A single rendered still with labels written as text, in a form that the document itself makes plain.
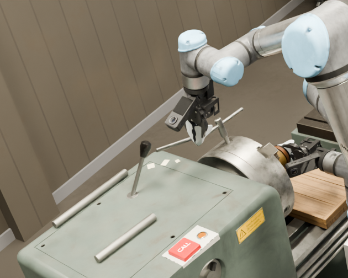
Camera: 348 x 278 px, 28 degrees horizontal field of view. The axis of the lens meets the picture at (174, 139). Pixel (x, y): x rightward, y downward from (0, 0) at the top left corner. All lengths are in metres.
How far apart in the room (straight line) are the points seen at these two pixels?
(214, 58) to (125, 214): 0.50
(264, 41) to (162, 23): 3.28
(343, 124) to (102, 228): 0.76
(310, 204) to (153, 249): 0.79
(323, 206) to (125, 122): 2.65
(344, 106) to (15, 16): 2.92
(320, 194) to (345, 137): 0.95
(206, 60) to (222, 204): 0.39
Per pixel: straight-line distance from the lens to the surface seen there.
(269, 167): 2.09
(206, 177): 1.98
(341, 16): 1.46
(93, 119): 4.61
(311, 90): 1.99
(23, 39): 4.20
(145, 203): 1.95
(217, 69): 1.75
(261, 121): 4.71
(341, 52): 1.44
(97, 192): 2.04
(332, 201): 2.41
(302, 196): 2.45
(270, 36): 1.75
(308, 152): 2.26
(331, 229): 2.40
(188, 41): 1.81
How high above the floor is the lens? 2.34
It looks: 29 degrees down
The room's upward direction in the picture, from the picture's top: 16 degrees counter-clockwise
